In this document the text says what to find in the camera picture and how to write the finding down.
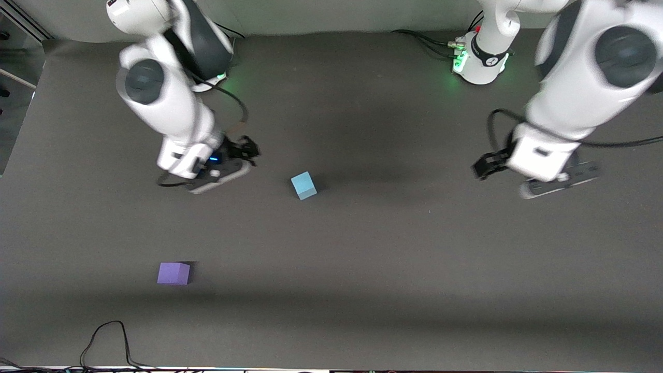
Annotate light blue foam block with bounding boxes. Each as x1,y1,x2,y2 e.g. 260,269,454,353
291,171,318,200

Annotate purple foam block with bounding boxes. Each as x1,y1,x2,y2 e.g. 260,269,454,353
157,262,191,285

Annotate grey metal rack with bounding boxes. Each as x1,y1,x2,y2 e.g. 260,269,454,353
0,0,53,177

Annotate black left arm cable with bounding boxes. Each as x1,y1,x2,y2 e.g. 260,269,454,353
487,108,663,152

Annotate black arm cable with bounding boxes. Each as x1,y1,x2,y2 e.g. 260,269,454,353
157,78,249,188
487,108,663,152

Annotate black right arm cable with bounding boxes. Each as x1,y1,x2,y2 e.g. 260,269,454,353
157,78,249,188

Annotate black right base cables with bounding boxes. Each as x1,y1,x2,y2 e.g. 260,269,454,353
212,23,247,40

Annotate black base cables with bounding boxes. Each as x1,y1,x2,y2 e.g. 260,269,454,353
391,10,485,59
212,23,247,40

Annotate black left base cables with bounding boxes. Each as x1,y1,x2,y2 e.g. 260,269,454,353
391,10,485,59

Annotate black looped table cable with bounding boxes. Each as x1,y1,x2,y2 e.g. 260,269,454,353
79,321,156,371

